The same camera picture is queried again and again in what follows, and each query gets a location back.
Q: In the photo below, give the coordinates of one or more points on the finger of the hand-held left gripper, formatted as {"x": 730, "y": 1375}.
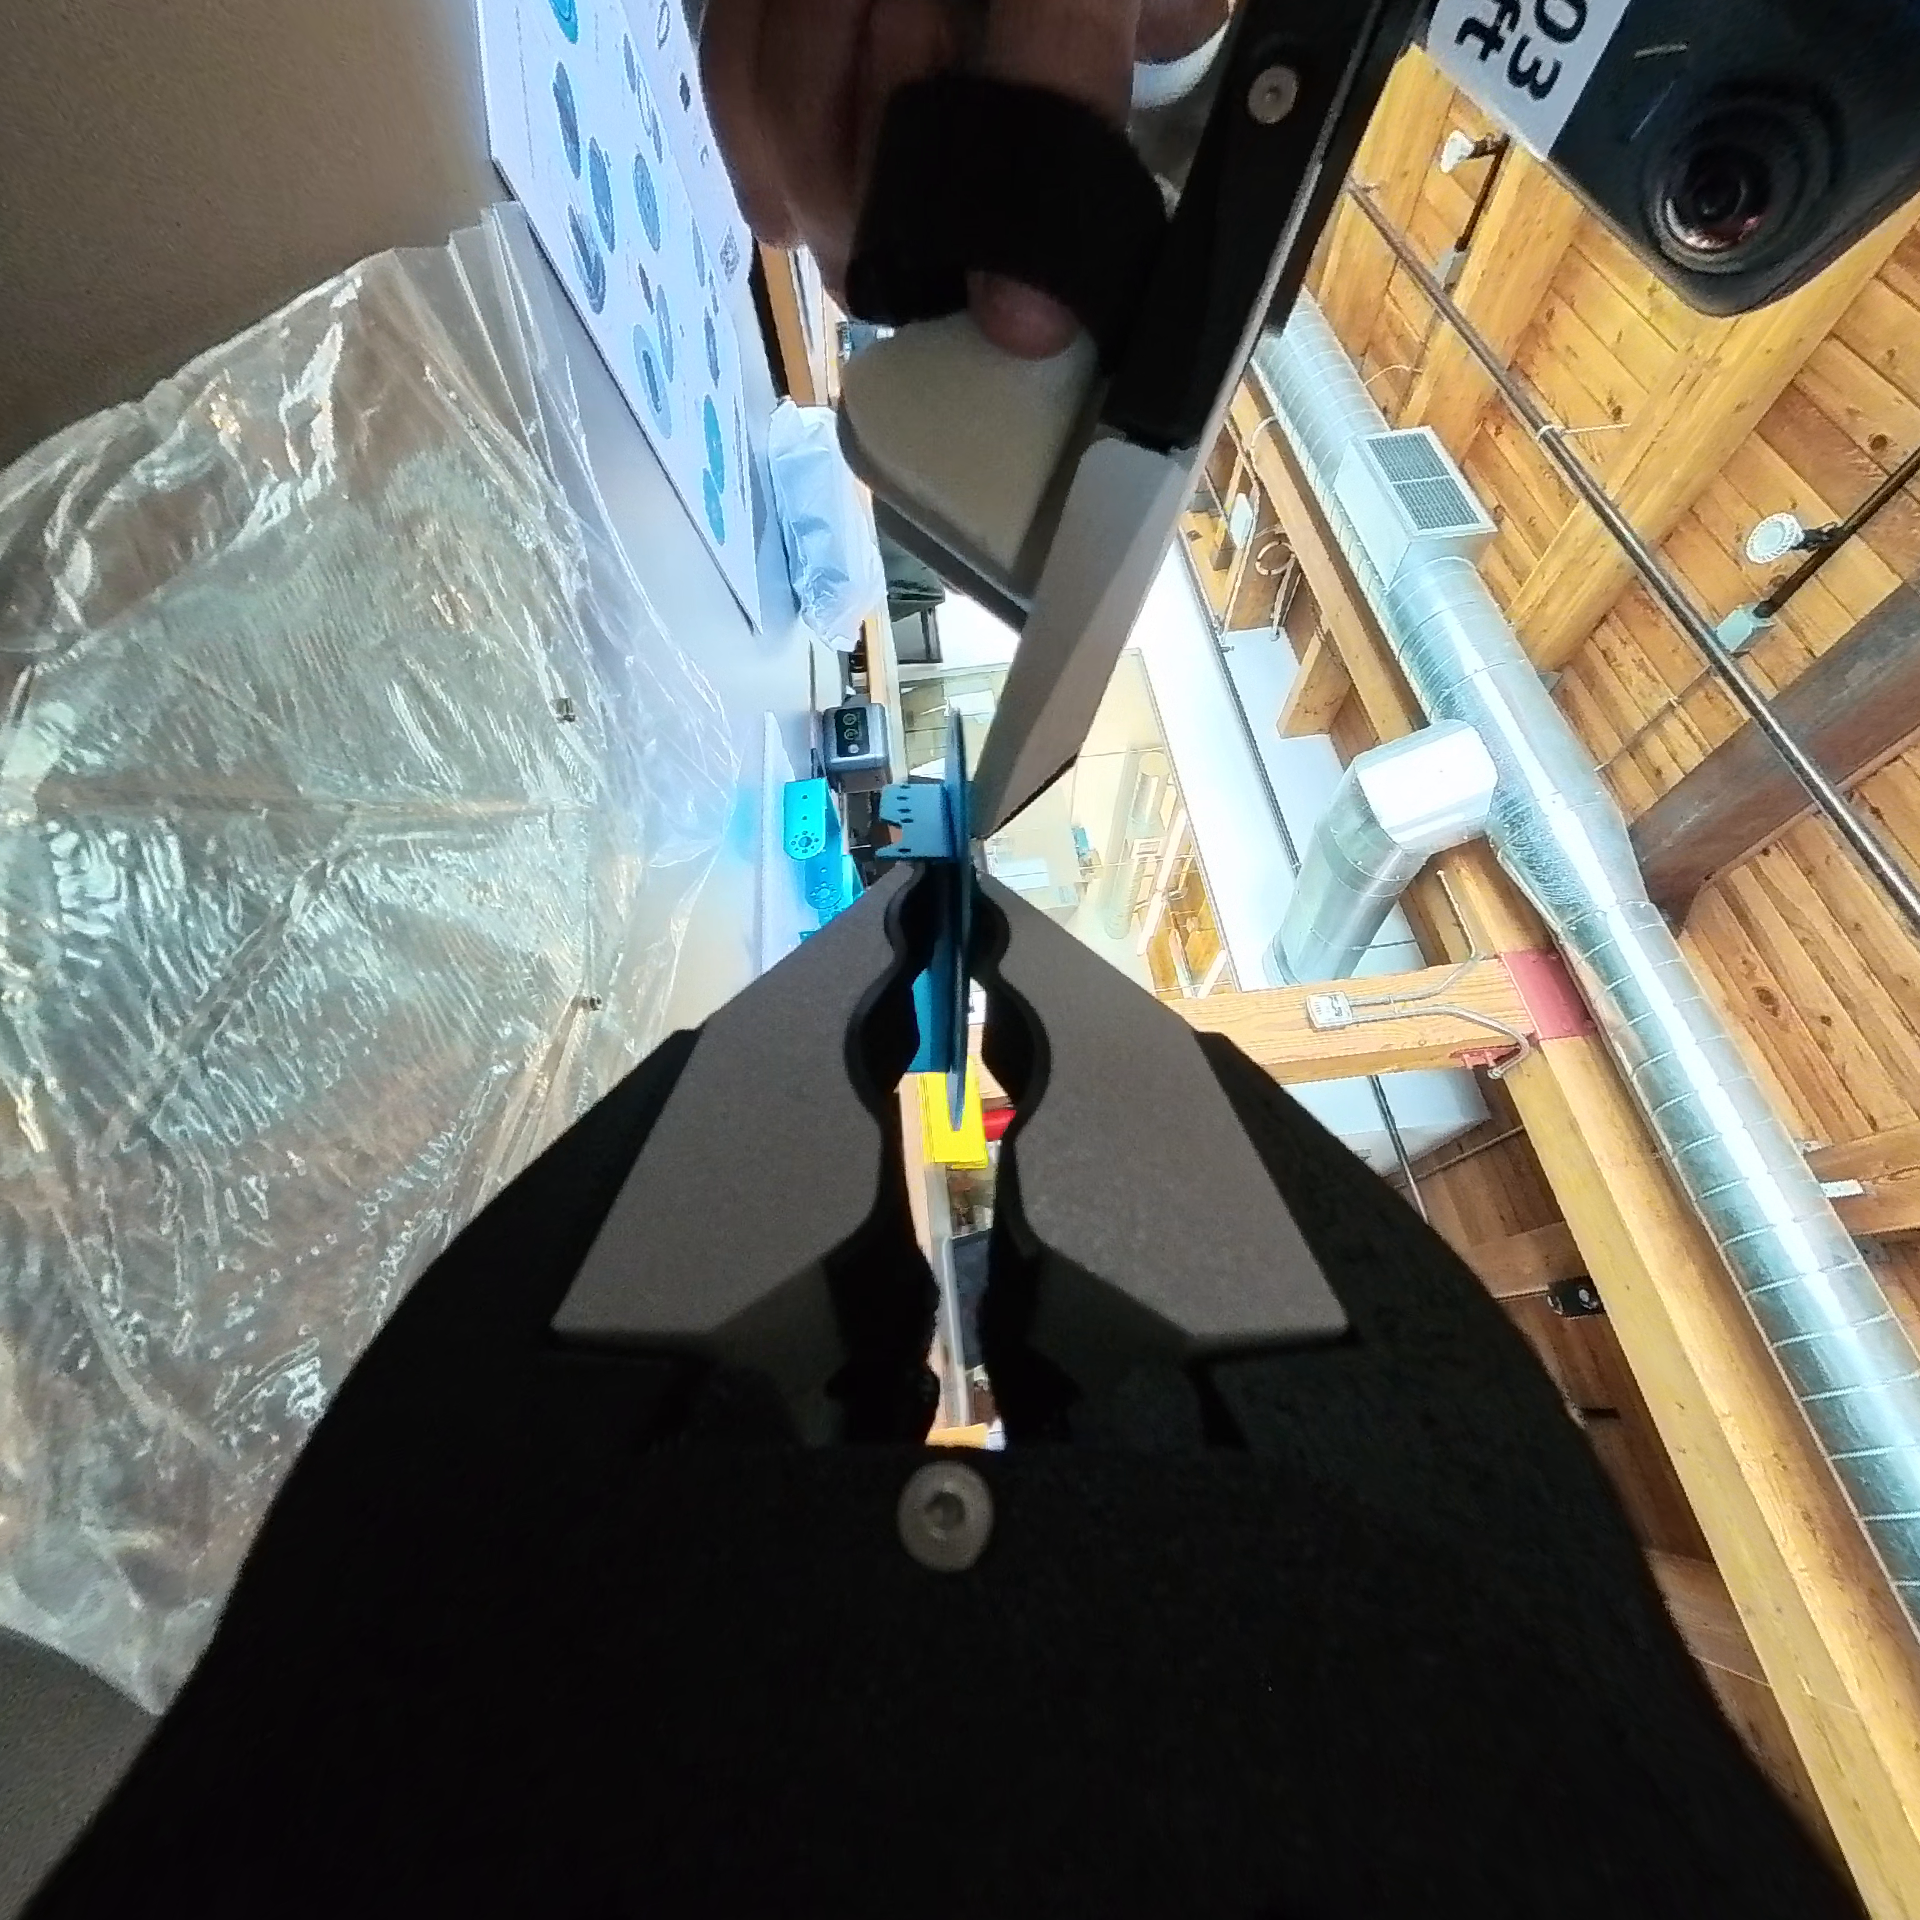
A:
{"x": 1095, "y": 599}

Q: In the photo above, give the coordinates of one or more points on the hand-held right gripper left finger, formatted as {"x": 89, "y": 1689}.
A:
{"x": 720, "y": 1185}

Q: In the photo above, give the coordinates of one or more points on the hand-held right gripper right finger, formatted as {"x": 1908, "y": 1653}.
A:
{"x": 1185, "y": 1185}

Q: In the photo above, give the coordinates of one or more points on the blue round plate with bracket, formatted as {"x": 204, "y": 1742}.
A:
{"x": 914, "y": 820}

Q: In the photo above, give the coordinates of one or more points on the person's left hand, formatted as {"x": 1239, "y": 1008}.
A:
{"x": 900, "y": 37}

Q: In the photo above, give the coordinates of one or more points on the grey electrical box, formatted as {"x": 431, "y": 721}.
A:
{"x": 1329, "y": 1008}

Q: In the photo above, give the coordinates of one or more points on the yellow bin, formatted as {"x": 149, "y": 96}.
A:
{"x": 953, "y": 1133}

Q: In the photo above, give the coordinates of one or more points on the white foam sheet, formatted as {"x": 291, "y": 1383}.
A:
{"x": 780, "y": 932}

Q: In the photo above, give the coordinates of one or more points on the small grey power unit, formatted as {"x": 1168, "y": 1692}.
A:
{"x": 855, "y": 735}

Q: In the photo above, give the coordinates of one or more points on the crumpled white plastic bag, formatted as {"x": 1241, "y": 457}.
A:
{"x": 826, "y": 525}

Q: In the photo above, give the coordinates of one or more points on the wooden ceiling beam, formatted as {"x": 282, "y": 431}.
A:
{"x": 1425, "y": 998}

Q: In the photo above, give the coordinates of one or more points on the white air vent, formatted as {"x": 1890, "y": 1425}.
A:
{"x": 1418, "y": 488}

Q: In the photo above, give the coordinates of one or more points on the instruction booklet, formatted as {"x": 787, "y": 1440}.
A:
{"x": 675, "y": 452}

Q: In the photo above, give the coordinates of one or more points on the clear plastic bag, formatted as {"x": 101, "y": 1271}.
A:
{"x": 299, "y": 902}

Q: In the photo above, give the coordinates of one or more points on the white track spotlight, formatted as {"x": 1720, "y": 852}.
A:
{"x": 1775, "y": 536}

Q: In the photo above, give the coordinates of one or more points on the red metal bracket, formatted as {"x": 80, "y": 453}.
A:
{"x": 1545, "y": 998}

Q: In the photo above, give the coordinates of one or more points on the silver air duct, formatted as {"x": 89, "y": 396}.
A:
{"x": 1650, "y": 1021}

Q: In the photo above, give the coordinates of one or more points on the thick wooden post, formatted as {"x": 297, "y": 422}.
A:
{"x": 1650, "y": 1349}

